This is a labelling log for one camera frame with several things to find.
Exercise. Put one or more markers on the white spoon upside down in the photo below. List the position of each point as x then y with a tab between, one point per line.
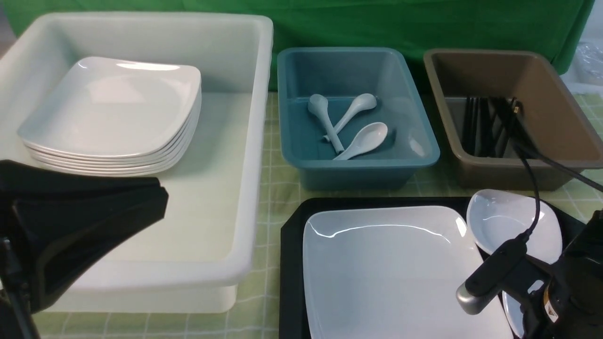
361	103

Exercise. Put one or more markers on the teal plastic bin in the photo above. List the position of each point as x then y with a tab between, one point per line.
342	74

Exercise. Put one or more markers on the brown plastic bin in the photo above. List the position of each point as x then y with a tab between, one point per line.
552	117

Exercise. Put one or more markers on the large white square plate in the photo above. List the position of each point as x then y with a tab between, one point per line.
392	273

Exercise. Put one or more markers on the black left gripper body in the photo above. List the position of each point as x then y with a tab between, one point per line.
55	226

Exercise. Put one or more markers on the stack of white square plates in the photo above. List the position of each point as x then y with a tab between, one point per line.
115	118

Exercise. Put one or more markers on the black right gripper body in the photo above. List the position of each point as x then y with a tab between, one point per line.
569	303

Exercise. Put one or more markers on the black chopsticks bundle in bin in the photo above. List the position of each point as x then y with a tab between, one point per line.
490	125

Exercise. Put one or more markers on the small white bowl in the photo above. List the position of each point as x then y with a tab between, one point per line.
514	314
495	216

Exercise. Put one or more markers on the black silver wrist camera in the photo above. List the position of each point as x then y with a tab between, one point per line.
479	289

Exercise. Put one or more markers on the black serving tray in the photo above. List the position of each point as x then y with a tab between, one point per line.
293	321

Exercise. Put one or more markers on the large white plastic tub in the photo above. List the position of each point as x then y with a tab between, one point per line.
192	260

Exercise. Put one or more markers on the white spoon lower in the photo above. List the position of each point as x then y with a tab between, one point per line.
366	140

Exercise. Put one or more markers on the white ceramic soup spoon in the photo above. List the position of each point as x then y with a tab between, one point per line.
318	106

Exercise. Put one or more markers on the green checkered tablecloth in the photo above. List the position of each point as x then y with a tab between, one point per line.
256	310

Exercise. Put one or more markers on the green backdrop cloth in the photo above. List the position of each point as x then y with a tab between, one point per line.
551	28

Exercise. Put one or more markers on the clear plastic bags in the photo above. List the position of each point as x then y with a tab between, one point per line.
589	62

